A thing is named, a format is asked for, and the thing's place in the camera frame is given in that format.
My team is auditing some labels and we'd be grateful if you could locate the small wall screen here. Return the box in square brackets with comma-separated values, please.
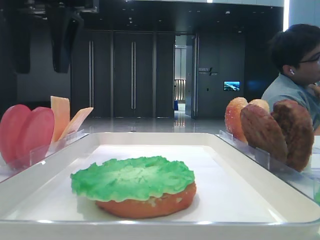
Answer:
[223, 81, 240, 92]

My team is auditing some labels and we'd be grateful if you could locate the red tomato slice rear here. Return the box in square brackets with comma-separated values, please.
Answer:
[15, 106, 55, 160]

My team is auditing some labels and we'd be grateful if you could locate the red tomato slice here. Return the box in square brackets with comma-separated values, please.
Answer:
[15, 106, 55, 160]
[0, 104, 31, 164]

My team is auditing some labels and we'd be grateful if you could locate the orange cheese slice upright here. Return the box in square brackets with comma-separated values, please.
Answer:
[50, 96, 70, 143]

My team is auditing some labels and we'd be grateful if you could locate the brown meat patty right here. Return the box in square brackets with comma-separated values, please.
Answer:
[271, 99, 315, 172]

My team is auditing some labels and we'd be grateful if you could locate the green lettuce leaf on tray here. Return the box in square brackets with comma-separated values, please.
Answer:
[70, 156, 195, 203]

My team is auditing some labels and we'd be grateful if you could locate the orange cheese slice leaning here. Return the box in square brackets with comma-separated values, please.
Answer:
[58, 107, 94, 140]

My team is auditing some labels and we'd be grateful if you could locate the clear right rack rail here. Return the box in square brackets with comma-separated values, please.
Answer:
[217, 130, 320, 181]

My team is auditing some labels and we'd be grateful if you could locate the white rectangular tray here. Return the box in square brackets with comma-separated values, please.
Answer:
[0, 132, 320, 240]

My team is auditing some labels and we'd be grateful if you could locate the bread slice rack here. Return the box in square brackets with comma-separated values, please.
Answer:
[224, 97, 248, 144]
[248, 99, 270, 113]

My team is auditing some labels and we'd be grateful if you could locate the brown meat patty left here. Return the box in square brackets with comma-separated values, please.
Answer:
[240, 104, 288, 163]

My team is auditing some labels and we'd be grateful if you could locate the green lettuce leaf in rack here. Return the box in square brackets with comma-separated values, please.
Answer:
[313, 179, 320, 204]

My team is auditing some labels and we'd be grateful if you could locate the red tomato slice front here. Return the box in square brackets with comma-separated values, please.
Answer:
[0, 104, 31, 164]

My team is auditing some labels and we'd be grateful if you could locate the clear left rack rail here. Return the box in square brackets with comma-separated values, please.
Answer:
[0, 129, 86, 181]

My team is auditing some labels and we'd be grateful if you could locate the bread slice left rack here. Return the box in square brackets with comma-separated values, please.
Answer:
[224, 97, 248, 144]

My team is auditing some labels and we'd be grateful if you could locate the bread slice right rack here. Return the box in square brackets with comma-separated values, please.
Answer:
[248, 99, 270, 113]

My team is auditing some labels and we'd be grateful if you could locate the person in grey shirt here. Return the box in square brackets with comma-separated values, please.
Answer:
[261, 23, 320, 135]

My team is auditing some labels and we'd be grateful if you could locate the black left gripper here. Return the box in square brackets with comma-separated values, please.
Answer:
[0, 0, 100, 74]

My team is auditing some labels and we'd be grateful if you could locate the clear rack rail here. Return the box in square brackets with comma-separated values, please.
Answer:
[217, 130, 320, 181]
[0, 129, 86, 181]

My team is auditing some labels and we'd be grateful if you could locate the dark double door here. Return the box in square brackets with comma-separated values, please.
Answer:
[71, 30, 175, 118]

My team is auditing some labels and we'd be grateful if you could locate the orange bread slice on tray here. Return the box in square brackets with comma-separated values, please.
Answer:
[95, 182, 197, 219]

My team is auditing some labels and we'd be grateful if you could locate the brown meat patty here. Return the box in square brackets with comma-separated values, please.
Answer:
[240, 104, 288, 163]
[271, 99, 315, 172]

